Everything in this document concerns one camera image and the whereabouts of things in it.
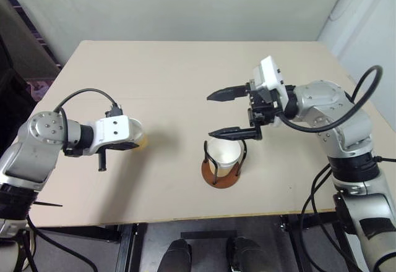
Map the black cable tie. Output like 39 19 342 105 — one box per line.
33 201 64 208

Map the white fabric curtain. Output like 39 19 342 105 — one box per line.
315 0 396 91

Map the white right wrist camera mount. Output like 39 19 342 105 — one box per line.
252 55 289 128

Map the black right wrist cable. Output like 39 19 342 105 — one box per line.
278 64 384 132

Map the wire cup holder brown base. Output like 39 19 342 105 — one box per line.
200 138 248 190

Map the white paper cup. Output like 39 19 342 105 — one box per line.
206 138 243 179
128 117 150 153

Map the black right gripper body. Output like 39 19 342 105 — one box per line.
246 81 281 142

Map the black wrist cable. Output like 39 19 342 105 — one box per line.
278 64 384 132
53 88 123 157

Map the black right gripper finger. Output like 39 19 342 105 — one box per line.
206 85 249 103
207 126 257 142

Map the black metal table frame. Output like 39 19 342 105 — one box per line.
30 212 359 272

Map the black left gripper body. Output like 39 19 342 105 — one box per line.
106 143 140 152

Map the dark rounded shape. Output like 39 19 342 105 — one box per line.
158 238 193 272

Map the purple patterned cloth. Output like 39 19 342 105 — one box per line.
26 77 56 102

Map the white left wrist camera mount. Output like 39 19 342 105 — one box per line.
82 115 130 157

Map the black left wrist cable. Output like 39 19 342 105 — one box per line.
53 88 123 157

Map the brown cardboard panel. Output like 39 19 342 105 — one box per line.
0 0 61 80

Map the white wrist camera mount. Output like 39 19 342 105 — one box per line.
82 115 130 157
252 55 289 128

